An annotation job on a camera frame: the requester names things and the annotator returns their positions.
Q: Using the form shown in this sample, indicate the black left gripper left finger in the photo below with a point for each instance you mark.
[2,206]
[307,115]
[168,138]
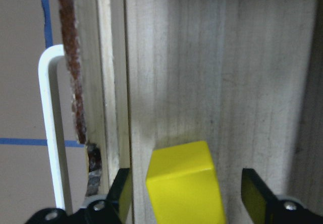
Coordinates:
[120,194]

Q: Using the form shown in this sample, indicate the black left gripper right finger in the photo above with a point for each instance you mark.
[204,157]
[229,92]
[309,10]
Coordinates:
[258,199]

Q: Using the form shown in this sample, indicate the yellow block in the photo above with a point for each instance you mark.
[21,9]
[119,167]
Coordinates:
[183,186]

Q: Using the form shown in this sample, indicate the light wood drawer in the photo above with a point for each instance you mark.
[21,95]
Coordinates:
[243,75]

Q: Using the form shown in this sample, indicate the white drawer handle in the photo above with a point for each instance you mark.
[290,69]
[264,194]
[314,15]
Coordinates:
[50,100]

